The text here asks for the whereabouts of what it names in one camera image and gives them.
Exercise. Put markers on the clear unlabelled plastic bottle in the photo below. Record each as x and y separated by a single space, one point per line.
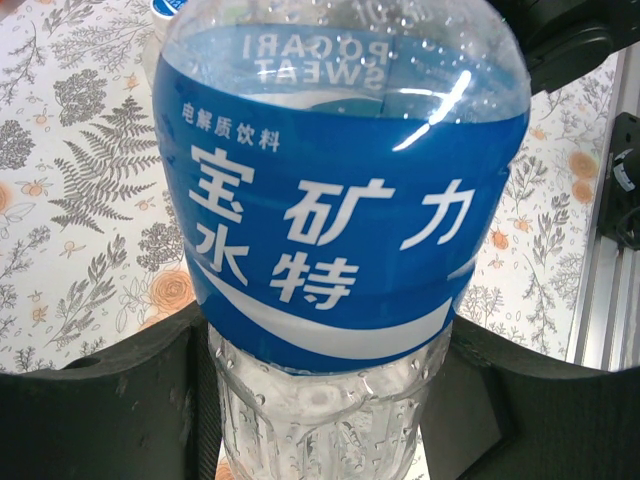
152 55

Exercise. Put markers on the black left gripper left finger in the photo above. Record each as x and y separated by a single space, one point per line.
100 425

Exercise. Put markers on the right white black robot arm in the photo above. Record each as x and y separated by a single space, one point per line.
622 200

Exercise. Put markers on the white blue-top bottle cap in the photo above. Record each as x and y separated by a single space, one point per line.
162 6

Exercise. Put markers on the blue label plastic bottle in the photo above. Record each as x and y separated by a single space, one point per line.
325 225

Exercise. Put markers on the floral fern pattern tablecloth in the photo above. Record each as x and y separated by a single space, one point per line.
75 225

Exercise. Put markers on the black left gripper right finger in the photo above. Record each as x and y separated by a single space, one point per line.
550 425

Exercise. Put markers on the wide grooved aluminium frame rail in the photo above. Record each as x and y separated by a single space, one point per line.
605 300

